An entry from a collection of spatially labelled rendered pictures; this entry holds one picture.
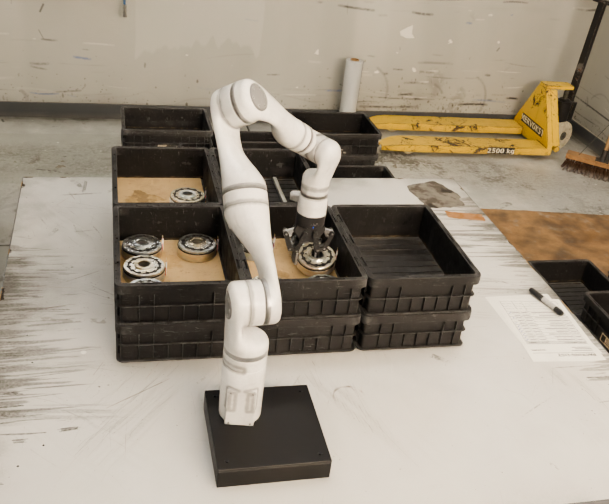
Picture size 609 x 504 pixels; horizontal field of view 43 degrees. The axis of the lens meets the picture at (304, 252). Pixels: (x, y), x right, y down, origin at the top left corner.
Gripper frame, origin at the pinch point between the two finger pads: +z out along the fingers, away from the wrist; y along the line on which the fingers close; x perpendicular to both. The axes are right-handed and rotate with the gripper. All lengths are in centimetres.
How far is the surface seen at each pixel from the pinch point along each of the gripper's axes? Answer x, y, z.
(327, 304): -19.2, 1.9, 1.2
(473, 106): 327, 203, 83
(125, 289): -21, -46, -5
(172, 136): 156, -24, 37
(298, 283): -20.3, -6.4, -5.9
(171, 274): -0.5, -34.6, 4.5
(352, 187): 78, 37, 20
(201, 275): -1.3, -27.0, 4.4
